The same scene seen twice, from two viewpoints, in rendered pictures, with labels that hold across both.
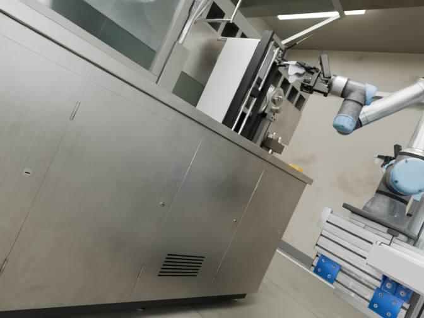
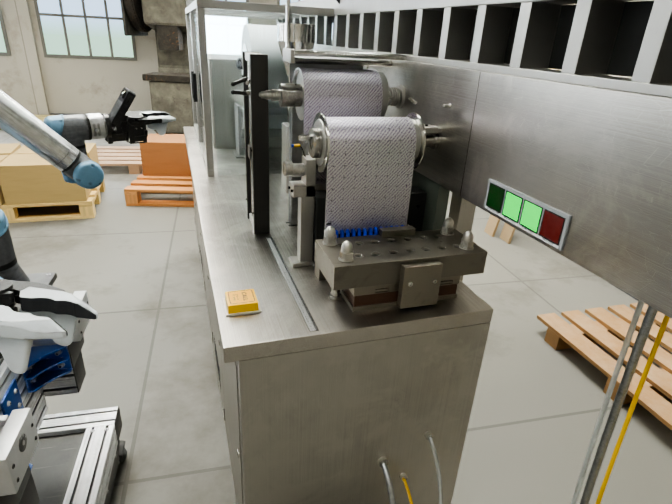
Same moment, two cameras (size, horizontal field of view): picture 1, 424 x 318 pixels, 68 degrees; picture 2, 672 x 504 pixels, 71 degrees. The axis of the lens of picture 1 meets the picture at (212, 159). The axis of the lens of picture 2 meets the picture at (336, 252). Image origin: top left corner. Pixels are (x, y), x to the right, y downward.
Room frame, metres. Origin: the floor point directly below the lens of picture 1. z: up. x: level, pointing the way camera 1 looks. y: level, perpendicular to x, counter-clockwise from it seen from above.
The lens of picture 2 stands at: (2.52, -1.24, 1.50)
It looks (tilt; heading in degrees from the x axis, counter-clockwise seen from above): 25 degrees down; 118
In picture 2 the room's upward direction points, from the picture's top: 3 degrees clockwise
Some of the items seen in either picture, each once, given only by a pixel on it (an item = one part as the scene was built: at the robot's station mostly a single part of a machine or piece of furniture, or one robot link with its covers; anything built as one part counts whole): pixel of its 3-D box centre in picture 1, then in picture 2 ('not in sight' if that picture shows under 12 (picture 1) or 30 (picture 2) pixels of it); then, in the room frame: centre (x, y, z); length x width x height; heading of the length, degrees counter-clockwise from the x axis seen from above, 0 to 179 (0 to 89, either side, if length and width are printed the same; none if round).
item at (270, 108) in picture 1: (264, 127); (301, 213); (1.86, -0.21, 1.05); 0.06 x 0.05 x 0.31; 47
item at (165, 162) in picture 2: not in sight; (206, 169); (-0.78, 2.15, 0.24); 1.35 x 0.92 x 0.49; 36
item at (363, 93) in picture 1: (358, 93); (67, 129); (1.17, -0.40, 1.21); 0.11 x 0.08 x 0.09; 69
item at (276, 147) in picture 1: (253, 138); (399, 256); (2.15, -0.20, 1.00); 0.40 x 0.16 x 0.06; 47
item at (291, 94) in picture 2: not in sight; (290, 95); (1.71, -0.05, 1.33); 0.06 x 0.06 x 0.06; 47
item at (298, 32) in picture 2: not in sight; (296, 32); (1.45, 0.36, 1.50); 0.14 x 0.14 x 0.06
